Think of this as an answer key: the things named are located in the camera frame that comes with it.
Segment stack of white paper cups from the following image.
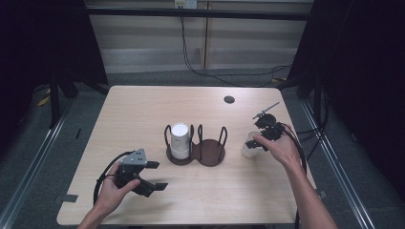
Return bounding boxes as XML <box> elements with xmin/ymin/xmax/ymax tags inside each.
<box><xmin>170</xmin><ymin>122</ymin><xmax>191</xmax><ymax>161</ymax></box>

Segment person's right hand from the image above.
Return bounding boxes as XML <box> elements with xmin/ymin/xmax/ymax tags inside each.
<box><xmin>253</xmin><ymin>131</ymin><xmax>304</xmax><ymax>173</ymax></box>

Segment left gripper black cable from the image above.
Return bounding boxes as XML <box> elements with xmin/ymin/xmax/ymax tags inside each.
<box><xmin>93</xmin><ymin>150</ymin><xmax>135</xmax><ymax>205</ymax></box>

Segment white wall socket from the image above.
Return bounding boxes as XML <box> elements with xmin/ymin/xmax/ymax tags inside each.
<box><xmin>174</xmin><ymin>0</ymin><xmax>199</xmax><ymax>10</ymax></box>

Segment person's left hand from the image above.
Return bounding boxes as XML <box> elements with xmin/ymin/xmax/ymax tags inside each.
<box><xmin>95</xmin><ymin>172</ymin><xmax>141</xmax><ymax>218</ymax></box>

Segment black wall cable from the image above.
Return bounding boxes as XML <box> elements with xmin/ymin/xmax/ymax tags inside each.
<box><xmin>179</xmin><ymin>15</ymin><xmax>291</xmax><ymax>89</ymax></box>

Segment black horizontal bar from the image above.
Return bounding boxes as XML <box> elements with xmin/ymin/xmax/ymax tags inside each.
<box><xmin>86</xmin><ymin>7</ymin><xmax>312</xmax><ymax>22</ymax></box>

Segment brown wooden cup holder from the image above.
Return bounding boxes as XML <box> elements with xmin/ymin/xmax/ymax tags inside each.
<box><xmin>163</xmin><ymin>123</ymin><xmax>229</xmax><ymax>168</ymax></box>

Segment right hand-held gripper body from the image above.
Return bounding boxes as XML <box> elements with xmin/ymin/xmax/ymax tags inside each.
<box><xmin>251</xmin><ymin>101</ymin><xmax>287</xmax><ymax>142</ymax></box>

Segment black stand leg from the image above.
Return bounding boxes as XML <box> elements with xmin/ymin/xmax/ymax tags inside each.
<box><xmin>48</xmin><ymin>72</ymin><xmax>62</xmax><ymax>130</ymax></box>

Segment single white paper cup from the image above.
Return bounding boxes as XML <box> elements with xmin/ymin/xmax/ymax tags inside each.
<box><xmin>240</xmin><ymin>130</ymin><xmax>266</xmax><ymax>159</ymax></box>

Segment black curtain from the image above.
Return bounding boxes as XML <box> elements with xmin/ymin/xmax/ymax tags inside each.
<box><xmin>0</xmin><ymin>0</ymin><xmax>110</xmax><ymax>135</ymax></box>
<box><xmin>287</xmin><ymin>0</ymin><xmax>405</xmax><ymax>195</ymax></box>

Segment right gripper red black cable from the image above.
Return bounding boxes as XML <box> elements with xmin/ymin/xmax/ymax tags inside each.
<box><xmin>281</xmin><ymin>122</ymin><xmax>309</xmax><ymax>229</ymax></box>

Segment metal floor rail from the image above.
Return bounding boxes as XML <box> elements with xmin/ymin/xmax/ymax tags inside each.
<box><xmin>298</xmin><ymin>97</ymin><xmax>377</xmax><ymax>229</ymax></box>
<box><xmin>0</xmin><ymin>100</ymin><xmax>78</xmax><ymax>229</ymax></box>

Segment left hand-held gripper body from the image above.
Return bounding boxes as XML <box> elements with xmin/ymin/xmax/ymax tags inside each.
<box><xmin>113</xmin><ymin>147</ymin><xmax>156</xmax><ymax>198</ymax></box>

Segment black tape strip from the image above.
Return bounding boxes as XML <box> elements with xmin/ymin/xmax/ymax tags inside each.
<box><xmin>53</xmin><ymin>193</ymin><xmax>79</xmax><ymax>204</ymax></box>

